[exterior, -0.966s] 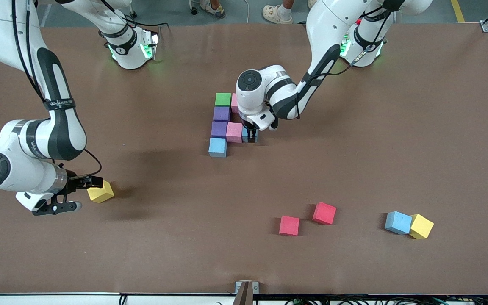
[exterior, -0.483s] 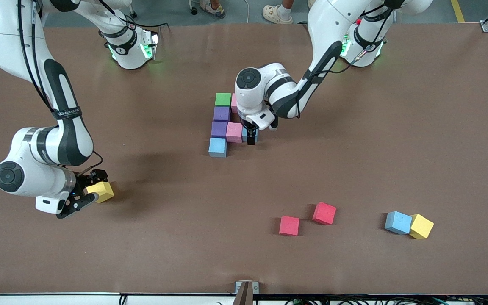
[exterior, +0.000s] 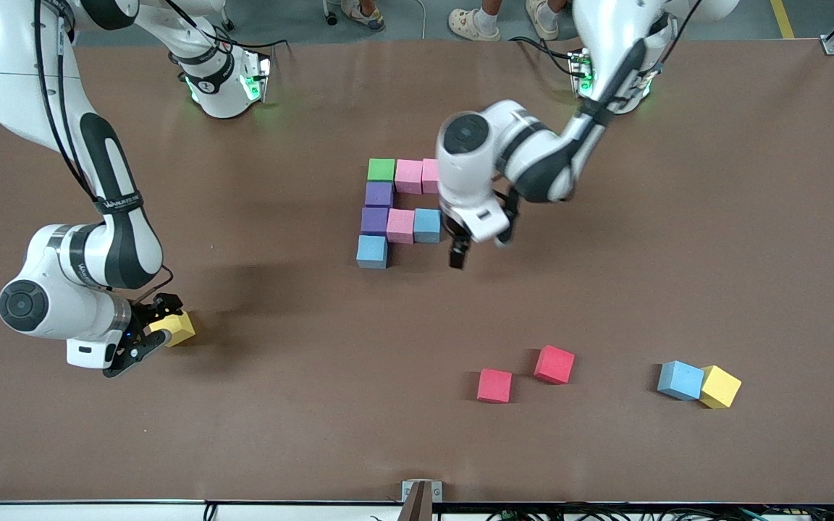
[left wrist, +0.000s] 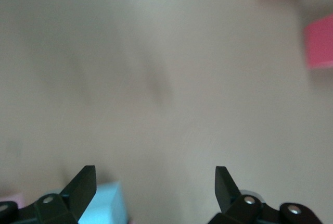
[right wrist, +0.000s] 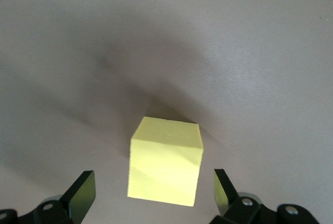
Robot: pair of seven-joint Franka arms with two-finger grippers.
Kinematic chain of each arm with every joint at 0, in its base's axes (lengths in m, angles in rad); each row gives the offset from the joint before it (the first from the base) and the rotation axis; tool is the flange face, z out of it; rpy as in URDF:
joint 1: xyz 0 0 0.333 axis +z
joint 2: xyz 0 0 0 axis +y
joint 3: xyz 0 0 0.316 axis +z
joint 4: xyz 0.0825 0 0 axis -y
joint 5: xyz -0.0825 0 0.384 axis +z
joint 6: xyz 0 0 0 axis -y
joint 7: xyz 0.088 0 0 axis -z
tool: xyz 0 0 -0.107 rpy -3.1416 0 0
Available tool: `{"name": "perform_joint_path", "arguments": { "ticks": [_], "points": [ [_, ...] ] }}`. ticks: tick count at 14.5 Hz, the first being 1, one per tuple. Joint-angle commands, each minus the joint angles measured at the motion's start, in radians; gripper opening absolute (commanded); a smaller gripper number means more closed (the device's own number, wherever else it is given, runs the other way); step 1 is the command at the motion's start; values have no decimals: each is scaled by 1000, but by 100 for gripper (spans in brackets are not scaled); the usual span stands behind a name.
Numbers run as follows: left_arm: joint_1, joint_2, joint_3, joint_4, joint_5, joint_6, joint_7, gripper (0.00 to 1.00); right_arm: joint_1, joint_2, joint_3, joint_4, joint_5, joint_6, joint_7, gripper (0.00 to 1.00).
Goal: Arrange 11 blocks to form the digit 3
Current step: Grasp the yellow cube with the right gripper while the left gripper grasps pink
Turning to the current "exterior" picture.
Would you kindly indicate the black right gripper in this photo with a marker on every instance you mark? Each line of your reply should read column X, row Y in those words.
column 142, row 315

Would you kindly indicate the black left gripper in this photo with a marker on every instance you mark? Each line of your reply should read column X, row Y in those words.
column 458, row 251

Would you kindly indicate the yellow foam block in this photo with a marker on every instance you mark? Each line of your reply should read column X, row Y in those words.
column 720, row 387
column 178, row 329

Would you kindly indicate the blue foam block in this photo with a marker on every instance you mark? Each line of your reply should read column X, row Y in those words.
column 372, row 252
column 427, row 225
column 680, row 380

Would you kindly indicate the pink foam block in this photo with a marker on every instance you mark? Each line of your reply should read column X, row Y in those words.
column 429, row 176
column 409, row 176
column 400, row 226

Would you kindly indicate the purple foam block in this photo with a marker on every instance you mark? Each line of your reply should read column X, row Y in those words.
column 378, row 194
column 374, row 220

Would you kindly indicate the green foam block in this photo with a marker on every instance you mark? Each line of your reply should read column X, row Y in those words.
column 381, row 170

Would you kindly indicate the red foam block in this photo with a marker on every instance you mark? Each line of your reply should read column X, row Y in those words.
column 554, row 364
column 494, row 385

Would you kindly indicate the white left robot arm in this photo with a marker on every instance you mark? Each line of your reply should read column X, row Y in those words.
column 464, row 137

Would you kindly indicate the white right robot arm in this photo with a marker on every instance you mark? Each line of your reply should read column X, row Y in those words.
column 22, row 304

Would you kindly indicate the brown paper table cover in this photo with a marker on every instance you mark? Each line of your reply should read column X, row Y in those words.
column 388, row 434

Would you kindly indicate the grey sneaker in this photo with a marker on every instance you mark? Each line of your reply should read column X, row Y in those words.
column 363, row 13

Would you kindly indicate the black chair caster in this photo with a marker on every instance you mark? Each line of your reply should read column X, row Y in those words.
column 331, row 18

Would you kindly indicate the metal clamp bracket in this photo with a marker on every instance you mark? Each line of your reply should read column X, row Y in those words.
column 420, row 503

